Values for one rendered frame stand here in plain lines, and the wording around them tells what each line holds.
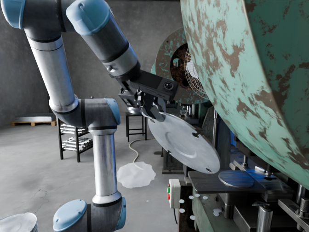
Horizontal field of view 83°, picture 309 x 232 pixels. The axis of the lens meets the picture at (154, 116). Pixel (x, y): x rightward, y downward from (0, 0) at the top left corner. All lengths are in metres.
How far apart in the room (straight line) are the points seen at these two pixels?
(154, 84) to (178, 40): 1.60
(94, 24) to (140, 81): 0.15
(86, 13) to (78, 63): 7.42
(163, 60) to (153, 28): 5.60
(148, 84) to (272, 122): 0.28
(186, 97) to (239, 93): 1.76
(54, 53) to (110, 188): 0.51
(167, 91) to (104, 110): 0.36
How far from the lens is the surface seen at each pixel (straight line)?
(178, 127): 0.52
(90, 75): 7.59
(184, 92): 1.96
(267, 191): 0.77
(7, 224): 1.63
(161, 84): 0.42
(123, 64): 0.40
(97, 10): 0.37
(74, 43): 7.93
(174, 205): 1.03
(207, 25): 0.23
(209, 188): 0.69
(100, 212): 0.78
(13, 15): 0.49
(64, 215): 0.79
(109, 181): 0.75
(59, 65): 0.55
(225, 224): 0.78
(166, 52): 1.97
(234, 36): 0.18
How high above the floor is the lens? 1.14
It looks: 10 degrees down
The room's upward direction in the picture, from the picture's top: straight up
